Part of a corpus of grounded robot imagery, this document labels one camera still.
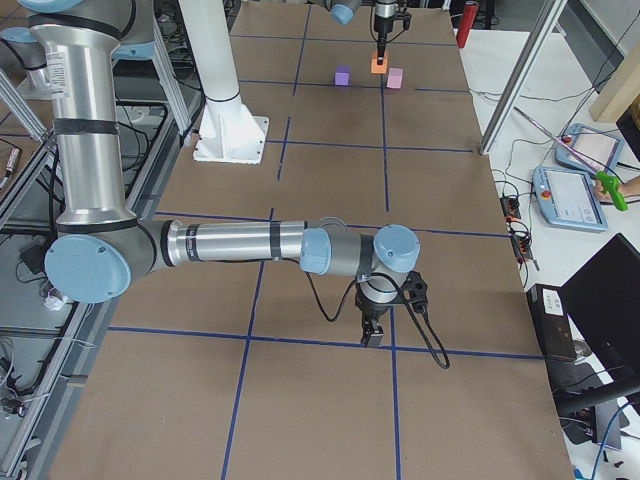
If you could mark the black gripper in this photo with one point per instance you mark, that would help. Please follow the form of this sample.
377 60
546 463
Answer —
382 20
369 310

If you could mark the orange foam cube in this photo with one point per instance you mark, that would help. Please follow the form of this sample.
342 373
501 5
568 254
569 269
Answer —
378 66

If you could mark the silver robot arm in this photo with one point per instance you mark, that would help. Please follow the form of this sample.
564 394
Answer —
102 246
343 11

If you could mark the person's hand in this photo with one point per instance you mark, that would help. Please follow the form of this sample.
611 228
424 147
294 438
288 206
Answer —
602 190

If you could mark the pink foam cube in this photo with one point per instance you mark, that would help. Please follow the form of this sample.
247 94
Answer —
395 78

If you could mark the purple foam cube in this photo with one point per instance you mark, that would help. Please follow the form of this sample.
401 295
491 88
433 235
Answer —
342 75

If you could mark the red bottle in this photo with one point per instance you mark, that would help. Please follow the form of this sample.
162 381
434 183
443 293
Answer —
466 22

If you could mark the brown paper table cover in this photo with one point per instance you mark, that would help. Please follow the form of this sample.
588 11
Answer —
253 371

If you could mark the left black usb hub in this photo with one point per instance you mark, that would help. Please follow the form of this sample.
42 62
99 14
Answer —
521 243

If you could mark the black usb hub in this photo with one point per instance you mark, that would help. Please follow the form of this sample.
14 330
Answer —
510 206
521 243

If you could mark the black box with label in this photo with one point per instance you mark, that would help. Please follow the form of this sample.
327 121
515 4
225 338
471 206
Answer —
551 323

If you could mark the right black usb hub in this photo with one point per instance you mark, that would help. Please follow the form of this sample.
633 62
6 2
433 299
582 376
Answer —
510 206

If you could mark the far blue teach pendant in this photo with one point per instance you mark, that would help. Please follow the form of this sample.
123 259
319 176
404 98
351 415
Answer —
601 150

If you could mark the blue teach pendant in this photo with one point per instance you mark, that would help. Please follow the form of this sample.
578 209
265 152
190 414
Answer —
566 199
601 150

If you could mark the black monitor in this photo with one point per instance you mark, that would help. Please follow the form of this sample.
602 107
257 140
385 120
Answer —
602 300

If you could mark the near blue teach pendant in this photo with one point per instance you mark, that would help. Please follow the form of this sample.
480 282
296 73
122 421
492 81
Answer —
566 199

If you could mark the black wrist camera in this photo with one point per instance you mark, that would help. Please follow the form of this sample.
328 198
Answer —
415 290
405 17

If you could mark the grey aluminium frame post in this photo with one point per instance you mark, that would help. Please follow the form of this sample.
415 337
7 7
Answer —
543 27

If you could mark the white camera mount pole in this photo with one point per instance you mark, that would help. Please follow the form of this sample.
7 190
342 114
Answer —
208 34

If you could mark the green handled grabber tool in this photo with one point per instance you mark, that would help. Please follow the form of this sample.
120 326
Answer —
609 180

